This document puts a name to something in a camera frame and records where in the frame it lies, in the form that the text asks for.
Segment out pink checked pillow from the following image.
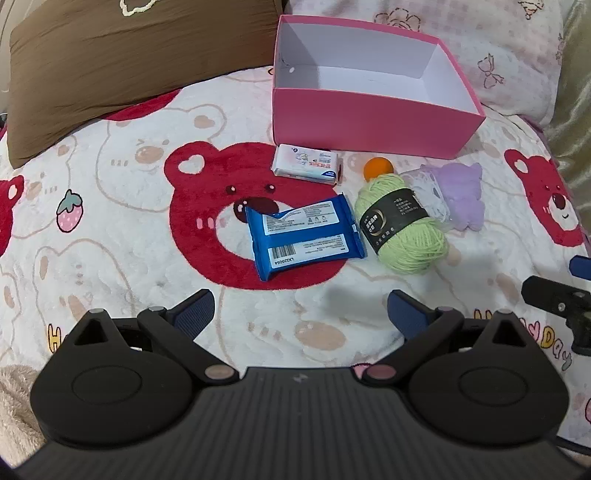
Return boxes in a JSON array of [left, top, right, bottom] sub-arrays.
[[286, 0, 566, 127]]

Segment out beige fuzzy cloth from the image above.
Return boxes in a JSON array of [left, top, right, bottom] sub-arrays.
[[0, 364, 47, 444]]

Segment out green yarn ball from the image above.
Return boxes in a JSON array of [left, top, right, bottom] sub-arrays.
[[354, 173, 450, 275]]

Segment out white tissue pack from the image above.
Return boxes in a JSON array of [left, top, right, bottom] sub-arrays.
[[271, 144, 345, 186]]

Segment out clear floss pick box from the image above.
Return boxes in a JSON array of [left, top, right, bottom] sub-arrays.
[[399, 166, 455, 232]]

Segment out beige satin cloth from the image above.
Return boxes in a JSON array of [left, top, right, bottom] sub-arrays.
[[545, 0, 591, 259]]

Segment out purple plush toy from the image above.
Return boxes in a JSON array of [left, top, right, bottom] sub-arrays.
[[429, 161, 485, 232]]

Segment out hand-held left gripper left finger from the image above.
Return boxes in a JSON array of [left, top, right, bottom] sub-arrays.
[[65, 288, 241, 386]]

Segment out pink cardboard box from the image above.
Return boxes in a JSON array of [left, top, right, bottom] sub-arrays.
[[271, 14, 487, 161]]

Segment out orange makeup sponge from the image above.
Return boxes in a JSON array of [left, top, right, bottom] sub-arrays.
[[363, 157, 394, 182]]

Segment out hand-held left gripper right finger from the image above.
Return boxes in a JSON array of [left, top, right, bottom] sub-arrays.
[[360, 290, 529, 386]]

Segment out brown pillow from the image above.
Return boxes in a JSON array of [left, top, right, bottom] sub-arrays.
[[8, 0, 284, 169]]

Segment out blue wet wipes pack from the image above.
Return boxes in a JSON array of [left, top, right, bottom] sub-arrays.
[[244, 194, 368, 282]]

